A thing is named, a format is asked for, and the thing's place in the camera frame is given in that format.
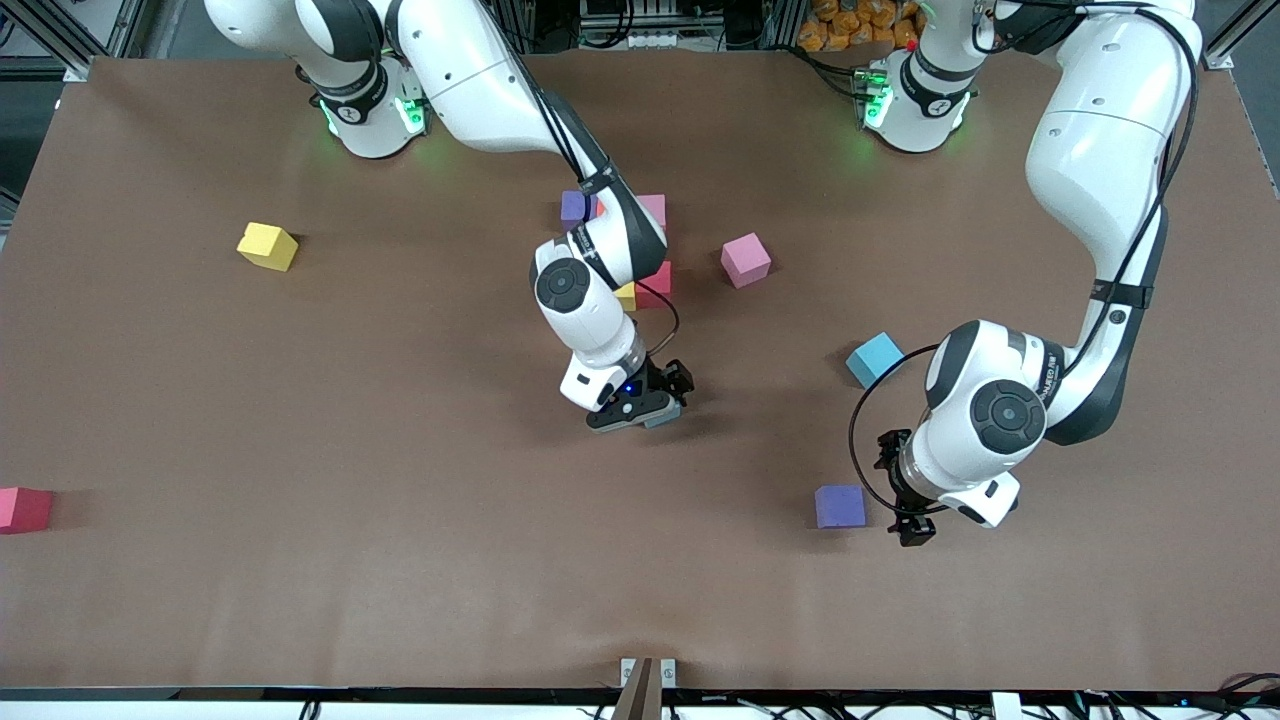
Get brown tapered post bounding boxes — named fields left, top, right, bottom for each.
left=611, top=657, right=664, bottom=720

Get red foam cube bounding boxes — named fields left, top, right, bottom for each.
left=635, top=260, right=673, bottom=309
left=0, top=486, right=54, bottom=535

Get brown table cover sheet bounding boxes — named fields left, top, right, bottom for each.
left=0, top=48, right=1280, bottom=693

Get white power strip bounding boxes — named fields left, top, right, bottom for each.
left=582, top=28, right=701, bottom=51

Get orange fruit net bag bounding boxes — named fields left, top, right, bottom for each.
left=797, top=0, right=923, bottom=53

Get aluminium frame profile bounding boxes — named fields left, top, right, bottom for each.
left=1197, top=0, right=1280, bottom=71
left=0, top=0, right=151, bottom=83

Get silver metal mounting bracket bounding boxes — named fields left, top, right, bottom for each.
left=620, top=657, right=677, bottom=690

